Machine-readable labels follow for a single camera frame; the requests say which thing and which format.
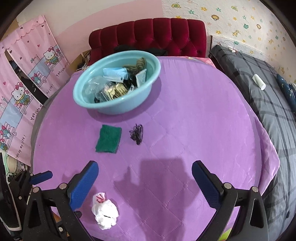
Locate clear plastic zip bag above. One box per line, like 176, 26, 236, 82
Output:
82, 76, 109, 103

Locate gold foil snack packet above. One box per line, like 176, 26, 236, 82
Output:
102, 83, 128, 101

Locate black packaged item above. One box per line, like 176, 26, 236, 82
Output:
122, 76, 138, 91

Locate olive green rope bundle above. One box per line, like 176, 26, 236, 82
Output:
123, 57, 148, 75

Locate white crumpled plastic bag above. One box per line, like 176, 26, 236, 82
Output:
91, 192, 119, 230

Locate green scouring pad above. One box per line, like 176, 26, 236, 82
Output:
95, 125, 122, 153

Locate purple quilted blanket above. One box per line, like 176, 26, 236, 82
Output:
33, 57, 280, 240

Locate black tangled earphones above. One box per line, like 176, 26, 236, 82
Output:
129, 124, 144, 145

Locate black green fabric pouch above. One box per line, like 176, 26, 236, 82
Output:
94, 95, 107, 103

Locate teal plastic basin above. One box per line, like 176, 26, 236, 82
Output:
73, 51, 161, 115

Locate white cylinder bottle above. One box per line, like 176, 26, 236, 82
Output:
252, 74, 266, 91

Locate grey plaid bed cover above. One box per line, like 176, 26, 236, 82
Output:
209, 45, 295, 240

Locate blue surgical mask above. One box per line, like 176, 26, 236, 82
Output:
103, 68, 129, 83

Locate dark blue star pillow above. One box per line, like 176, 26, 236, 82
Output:
276, 74, 295, 113

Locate cardboard box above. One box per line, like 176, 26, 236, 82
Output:
76, 50, 91, 71

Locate white orange sachet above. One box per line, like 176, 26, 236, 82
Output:
135, 69, 147, 88

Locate pink Hello Kitty curtain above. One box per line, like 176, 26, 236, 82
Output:
1, 16, 70, 166

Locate red velvet tufted sofa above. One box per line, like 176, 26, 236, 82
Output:
89, 18, 207, 65

